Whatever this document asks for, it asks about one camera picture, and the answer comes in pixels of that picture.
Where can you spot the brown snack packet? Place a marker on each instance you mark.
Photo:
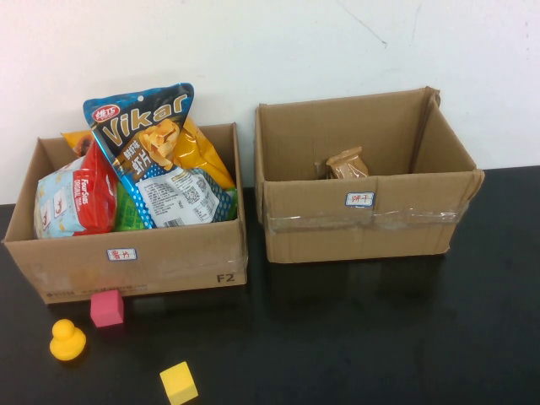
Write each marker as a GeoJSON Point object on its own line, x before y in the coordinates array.
{"type": "Point", "coordinates": [348, 165]}

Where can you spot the yellow snack bag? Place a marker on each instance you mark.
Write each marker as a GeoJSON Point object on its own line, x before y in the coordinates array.
{"type": "Point", "coordinates": [190, 152]}

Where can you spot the green snack bag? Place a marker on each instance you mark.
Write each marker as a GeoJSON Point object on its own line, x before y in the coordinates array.
{"type": "Point", "coordinates": [124, 215]}

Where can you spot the blue Vikar snack bag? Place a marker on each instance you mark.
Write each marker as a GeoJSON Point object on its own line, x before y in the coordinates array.
{"type": "Point", "coordinates": [143, 122]}

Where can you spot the orange snack bag dark print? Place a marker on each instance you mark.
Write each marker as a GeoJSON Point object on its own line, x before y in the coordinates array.
{"type": "Point", "coordinates": [78, 141]}

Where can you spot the cardboard box with clear tape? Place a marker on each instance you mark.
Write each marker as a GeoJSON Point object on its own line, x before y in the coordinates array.
{"type": "Point", "coordinates": [320, 240]}

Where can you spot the white label on taped box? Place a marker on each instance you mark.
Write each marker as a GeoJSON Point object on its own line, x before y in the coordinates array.
{"type": "Point", "coordinates": [360, 199]}

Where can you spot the cardboard box with F2 print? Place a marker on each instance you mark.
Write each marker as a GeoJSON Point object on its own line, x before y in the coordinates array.
{"type": "Point", "coordinates": [169, 261]}

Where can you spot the white label on F2 box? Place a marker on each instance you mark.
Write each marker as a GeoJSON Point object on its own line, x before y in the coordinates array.
{"type": "Point", "coordinates": [121, 254]}

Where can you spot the pink foam cube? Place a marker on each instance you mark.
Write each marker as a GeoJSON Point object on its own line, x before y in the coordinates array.
{"type": "Point", "coordinates": [107, 310]}

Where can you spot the yellow foam cube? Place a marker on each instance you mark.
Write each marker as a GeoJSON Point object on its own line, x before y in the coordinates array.
{"type": "Point", "coordinates": [179, 384]}

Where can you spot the light blue red FourSeas bag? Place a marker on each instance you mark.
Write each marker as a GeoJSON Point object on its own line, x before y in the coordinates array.
{"type": "Point", "coordinates": [63, 202]}

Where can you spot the yellow rubber duck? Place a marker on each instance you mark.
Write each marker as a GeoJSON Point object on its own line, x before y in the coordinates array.
{"type": "Point", "coordinates": [67, 343]}

